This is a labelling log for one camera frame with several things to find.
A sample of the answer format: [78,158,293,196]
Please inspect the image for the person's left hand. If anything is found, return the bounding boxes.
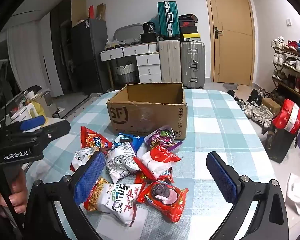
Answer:
[0,166,28,215]

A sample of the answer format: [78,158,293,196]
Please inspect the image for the white red-topped balloon packet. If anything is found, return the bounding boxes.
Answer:
[133,148,182,180]

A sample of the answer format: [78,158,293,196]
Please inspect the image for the white plastic bag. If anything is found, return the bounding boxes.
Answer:
[286,172,300,215]

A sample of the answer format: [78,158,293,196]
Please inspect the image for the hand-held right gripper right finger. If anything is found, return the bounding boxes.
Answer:
[206,151,289,240]

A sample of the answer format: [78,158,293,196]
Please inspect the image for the white curtain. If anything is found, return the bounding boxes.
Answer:
[7,21,47,98]

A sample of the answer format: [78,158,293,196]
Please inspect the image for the white plastic jug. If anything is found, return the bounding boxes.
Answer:
[10,103,33,124]

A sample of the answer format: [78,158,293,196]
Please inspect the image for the plain black shoe box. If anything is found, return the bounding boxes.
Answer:
[180,26,199,35]

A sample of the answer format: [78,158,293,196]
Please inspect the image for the black round tub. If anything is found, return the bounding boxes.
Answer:
[143,22,155,34]

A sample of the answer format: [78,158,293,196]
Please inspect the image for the woven laundry basket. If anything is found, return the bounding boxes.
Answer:
[116,64,137,83]

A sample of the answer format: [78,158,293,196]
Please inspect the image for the purple candy packet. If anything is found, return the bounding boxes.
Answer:
[144,125,183,153]

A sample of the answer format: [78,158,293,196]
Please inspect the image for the red cookie packet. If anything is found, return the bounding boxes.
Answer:
[137,180,189,223]

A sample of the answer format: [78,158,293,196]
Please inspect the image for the small red candy packet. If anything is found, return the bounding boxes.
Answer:
[162,169,174,183]
[134,170,151,184]

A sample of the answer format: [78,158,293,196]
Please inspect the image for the brown paper bag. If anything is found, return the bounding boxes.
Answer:
[97,3,107,20]

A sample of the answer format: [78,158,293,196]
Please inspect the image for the wooden door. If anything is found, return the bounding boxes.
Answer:
[202,0,255,86]

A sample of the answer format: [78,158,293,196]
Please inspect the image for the teal suitcase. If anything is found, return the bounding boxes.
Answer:
[157,1,180,40]

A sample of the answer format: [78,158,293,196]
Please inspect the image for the small cardboard box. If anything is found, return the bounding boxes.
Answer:
[261,98,282,117]

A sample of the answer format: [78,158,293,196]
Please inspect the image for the white orange noodle snack packet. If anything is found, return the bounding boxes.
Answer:
[84,177,143,227]

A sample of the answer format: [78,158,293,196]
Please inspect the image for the wooden shoe rack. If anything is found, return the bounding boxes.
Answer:
[271,46,300,110]

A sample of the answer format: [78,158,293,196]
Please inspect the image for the brown cardboard box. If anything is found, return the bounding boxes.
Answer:
[106,82,188,140]

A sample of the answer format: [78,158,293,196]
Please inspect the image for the red snack packet blue label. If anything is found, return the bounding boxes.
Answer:
[80,126,113,153]

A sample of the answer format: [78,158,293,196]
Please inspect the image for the black paper bag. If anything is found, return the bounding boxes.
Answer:
[262,122,297,164]

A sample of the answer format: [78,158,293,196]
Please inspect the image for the blue cookie packet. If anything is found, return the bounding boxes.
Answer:
[114,133,145,155]

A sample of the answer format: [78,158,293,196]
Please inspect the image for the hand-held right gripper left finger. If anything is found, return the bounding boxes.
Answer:
[22,151,107,240]

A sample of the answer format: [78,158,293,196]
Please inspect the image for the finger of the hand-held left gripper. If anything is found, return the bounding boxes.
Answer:
[9,120,71,147]
[5,115,47,134]

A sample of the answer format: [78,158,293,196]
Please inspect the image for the silver suitcase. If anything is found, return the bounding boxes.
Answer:
[180,41,206,90]

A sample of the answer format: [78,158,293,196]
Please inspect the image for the large brown cardboard sheet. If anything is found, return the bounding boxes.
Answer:
[71,0,87,28]

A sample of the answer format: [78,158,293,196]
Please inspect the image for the pile of loose sneakers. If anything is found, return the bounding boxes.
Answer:
[226,87,274,128]

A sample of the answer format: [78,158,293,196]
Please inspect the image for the beige suitcase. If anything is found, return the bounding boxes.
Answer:
[158,39,182,83]

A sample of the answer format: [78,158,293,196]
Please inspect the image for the dark refrigerator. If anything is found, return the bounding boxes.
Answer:
[70,18,112,93]

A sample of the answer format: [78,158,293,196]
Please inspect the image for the silver red-edged snack packet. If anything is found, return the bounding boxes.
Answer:
[70,146,102,172]

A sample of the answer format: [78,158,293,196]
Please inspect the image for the crumpled white bag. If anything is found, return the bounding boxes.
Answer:
[105,39,121,50]

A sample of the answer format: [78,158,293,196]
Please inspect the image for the shoe rack with shoes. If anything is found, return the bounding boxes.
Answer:
[270,37,300,98]

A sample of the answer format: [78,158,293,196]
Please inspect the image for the grey arched mirror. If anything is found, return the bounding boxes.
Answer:
[114,24,147,45]

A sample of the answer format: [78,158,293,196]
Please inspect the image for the dark wooden wardrobe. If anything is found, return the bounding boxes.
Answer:
[50,0,78,98]

